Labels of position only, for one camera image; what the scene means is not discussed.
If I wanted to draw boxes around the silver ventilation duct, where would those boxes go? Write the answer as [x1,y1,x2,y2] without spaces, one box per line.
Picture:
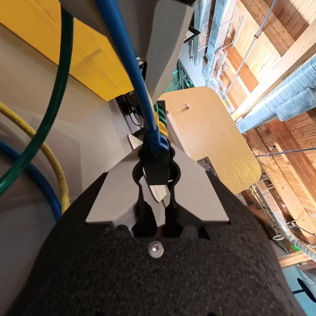
[236,53,316,134]

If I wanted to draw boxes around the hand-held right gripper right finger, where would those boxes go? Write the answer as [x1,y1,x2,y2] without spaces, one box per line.
[169,144,229,238]

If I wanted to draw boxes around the light wooden board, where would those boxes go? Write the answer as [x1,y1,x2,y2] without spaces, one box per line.
[158,86,262,195]

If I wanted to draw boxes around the black electronic device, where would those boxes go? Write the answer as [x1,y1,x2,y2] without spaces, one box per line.
[116,91,144,127]

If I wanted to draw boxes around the green ethernet cable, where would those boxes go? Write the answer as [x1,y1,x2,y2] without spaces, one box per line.
[0,7,166,198]

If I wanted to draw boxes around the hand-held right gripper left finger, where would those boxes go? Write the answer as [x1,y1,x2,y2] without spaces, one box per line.
[86,145,144,238]

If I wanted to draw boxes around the yellow plastic bin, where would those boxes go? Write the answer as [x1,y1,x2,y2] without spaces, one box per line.
[0,0,135,102]

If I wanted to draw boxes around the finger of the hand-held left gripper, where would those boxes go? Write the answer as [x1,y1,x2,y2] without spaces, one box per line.
[59,0,119,51]
[145,0,196,101]

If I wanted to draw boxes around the blue ethernet cable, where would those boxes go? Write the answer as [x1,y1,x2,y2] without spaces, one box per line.
[0,0,169,220]

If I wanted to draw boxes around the black ethernet port block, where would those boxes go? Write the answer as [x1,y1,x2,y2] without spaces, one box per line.
[142,100,173,185]

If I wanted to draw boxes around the yellow ethernet cable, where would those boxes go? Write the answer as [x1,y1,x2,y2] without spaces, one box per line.
[0,102,169,214]

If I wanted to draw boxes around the thin silver duct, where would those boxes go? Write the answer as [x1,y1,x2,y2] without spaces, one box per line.
[272,210,316,263]

